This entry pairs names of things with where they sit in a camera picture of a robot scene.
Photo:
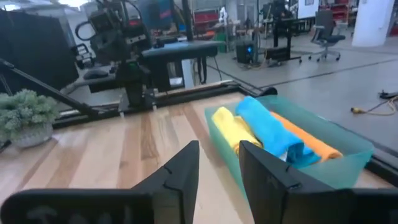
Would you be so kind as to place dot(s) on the yellow microfiber towel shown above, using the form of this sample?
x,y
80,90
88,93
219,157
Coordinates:
x,y
230,127

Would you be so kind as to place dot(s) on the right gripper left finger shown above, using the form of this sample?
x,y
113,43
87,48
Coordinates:
x,y
174,193

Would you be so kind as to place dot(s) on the white board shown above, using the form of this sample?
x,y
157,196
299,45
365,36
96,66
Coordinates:
x,y
308,7

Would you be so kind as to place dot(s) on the teal translucent plastic basket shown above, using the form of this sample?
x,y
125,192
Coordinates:
x,y
342,149

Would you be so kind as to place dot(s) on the monitor with blue screen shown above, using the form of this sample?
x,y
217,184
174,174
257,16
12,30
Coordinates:
x,y
155,12

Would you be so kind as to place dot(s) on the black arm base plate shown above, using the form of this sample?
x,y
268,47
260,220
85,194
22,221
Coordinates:
x,y
149,99

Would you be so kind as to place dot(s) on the black standing desk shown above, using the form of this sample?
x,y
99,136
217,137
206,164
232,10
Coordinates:
x,y
283,40

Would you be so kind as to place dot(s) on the black computer tower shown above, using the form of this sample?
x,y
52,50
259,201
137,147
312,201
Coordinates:
x,y
245,51

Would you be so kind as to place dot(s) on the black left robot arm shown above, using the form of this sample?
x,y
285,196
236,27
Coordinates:
x,y
133,74

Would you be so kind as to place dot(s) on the computer monitor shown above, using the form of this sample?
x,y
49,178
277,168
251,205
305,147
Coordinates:
x,y
180,49

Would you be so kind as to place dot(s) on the artificial plant in pot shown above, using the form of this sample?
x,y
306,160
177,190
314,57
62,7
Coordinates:
x,y
25,115

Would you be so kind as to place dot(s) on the black stand foot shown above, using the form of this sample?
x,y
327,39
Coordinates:
x,y
388,94

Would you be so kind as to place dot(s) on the shelf with red bins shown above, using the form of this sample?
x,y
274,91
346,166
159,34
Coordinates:
x,y
205,18
339,9

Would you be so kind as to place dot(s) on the blue microfiber towel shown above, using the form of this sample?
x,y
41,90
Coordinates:
x,y
267,127

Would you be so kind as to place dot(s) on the grey office chair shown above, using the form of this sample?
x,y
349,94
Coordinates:
x,y
326,31

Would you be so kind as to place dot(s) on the orange microfiber towel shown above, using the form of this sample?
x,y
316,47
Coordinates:
x,y
311,140

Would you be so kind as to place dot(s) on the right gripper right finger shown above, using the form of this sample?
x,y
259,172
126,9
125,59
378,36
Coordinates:
x,y
270,193

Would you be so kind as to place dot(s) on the white building column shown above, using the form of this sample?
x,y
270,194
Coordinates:
x,y
371,21

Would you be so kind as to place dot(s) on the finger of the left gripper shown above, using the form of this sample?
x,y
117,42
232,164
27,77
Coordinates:
x,y
75,51

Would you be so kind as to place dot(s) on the grey desk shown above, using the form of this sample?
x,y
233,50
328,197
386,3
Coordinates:
x,y
90,84

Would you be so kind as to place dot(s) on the large black panel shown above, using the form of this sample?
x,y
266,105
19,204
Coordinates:
x,y
37,49

